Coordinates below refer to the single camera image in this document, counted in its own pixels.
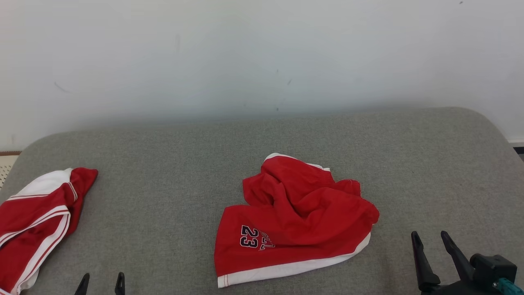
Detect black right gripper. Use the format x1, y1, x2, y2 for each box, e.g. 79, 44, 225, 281
411, 231, 508, 295

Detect red and white jersey shirt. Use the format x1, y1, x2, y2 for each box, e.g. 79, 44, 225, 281
0, 167, 99, 295

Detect red shorts with number 23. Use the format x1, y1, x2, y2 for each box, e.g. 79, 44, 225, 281
214, 153, 380, 288

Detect grey fabric sofa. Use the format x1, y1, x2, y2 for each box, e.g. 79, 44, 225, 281
0, 107, 524, 295

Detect cream perforated laundry basket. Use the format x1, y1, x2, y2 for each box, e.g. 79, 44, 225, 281
0, 152, 21, 190

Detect teal cable connector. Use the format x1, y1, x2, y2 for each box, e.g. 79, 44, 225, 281
492, 278, 524, 295

